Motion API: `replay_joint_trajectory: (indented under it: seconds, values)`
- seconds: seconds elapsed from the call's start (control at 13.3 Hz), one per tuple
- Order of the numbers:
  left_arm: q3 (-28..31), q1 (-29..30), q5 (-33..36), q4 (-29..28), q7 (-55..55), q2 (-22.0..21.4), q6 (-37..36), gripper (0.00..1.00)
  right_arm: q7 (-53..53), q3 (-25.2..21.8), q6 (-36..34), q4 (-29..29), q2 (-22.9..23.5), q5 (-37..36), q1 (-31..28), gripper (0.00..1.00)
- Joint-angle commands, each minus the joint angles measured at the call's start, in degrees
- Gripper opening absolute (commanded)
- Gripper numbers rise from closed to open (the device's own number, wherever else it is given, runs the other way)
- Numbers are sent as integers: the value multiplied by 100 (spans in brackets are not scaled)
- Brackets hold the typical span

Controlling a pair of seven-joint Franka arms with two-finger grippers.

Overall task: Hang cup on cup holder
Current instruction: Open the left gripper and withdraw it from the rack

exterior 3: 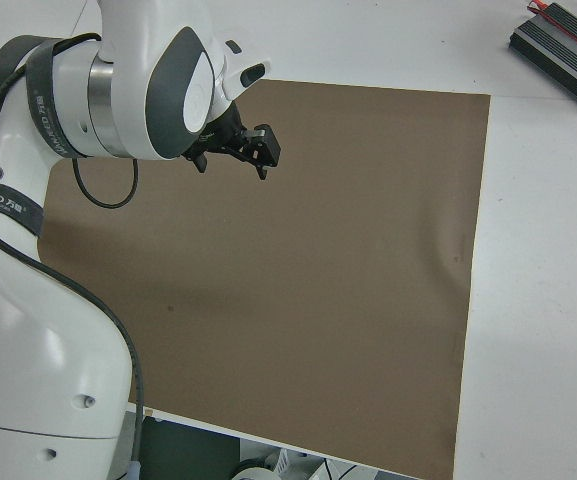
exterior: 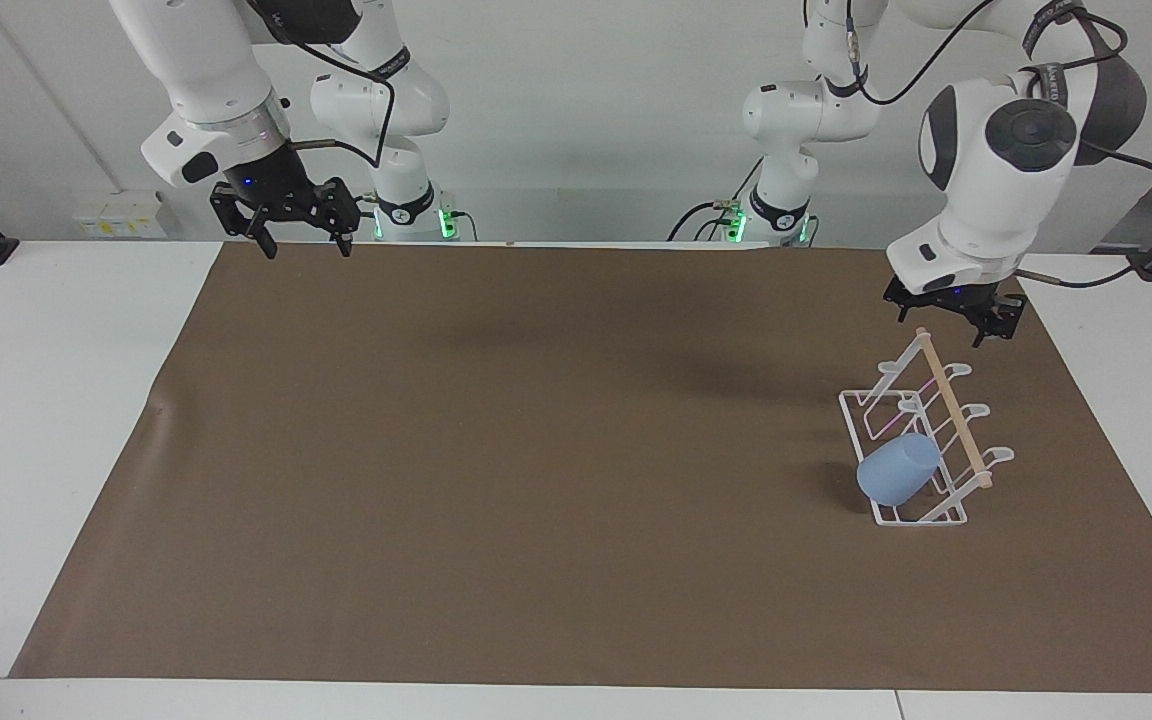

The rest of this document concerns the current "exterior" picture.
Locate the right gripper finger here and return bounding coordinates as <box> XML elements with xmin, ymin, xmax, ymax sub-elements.
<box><xmin>310</xmin><ymin>177</ymin><xmax>364</xmax><ymax>258</ymax></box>
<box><xmin>209</xmin><ymin>185</ymin><xmax>279</xmax><ymax>260</ymax></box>

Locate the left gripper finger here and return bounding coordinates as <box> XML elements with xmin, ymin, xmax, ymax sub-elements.
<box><xmin>970</xmin><ymin>294</ymin><xmax>1029</xmax><ymax>350</ymax></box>
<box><xmin>882</xmin><ymin>277</ymin><xmax>929</xmax><ymax>324</ymax></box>

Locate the white wire cup holder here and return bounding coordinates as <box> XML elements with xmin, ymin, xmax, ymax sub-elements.
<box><xmin>838</xmin><ymin>327</ymin><xmax>1018</xmax><ymax>529</ymax></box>

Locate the white wall socket box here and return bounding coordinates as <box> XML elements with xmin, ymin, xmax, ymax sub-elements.
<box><xmin>73</xmin><ymin>189</ymin><xmax>167</xmax><ymax>240</ymax></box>

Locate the black cable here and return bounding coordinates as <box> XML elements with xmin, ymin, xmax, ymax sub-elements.
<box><xmin>667</xmin><ymin>200</ymin><xmax>739</xmax><ymax>244</ymax></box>
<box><xmin>1014</xmin><ymin>138</ymin><xmax>1152</xmax><ymax>290</ymax></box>
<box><xmin>246</xmin><ymin>0</ymin><xmax>399</xmax><ymax>169</ymax></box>
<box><xmin>841</xmin><ymin>0</ymin><xmax>1003</xmax><ymax>107</ymax></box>

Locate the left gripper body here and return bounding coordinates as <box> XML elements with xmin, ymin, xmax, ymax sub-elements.
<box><xmin>918</xmin><ymin>275</ymin><xmax>1025</xmax><ymax>315</ymax></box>

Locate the light blue cup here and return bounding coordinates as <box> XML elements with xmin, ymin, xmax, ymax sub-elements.
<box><xmin>856</xmin><ymin>432</ymin><xmax>943</xmax><ymax>509</ymax></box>

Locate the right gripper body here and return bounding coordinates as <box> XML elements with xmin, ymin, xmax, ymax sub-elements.
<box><xmin>218</xmin><ymin>143</ymin><xmax>323</xmax><ymax>223</ymax></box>

